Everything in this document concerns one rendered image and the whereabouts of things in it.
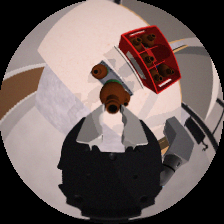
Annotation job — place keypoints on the red bottle crate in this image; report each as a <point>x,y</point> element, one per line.
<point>161,51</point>

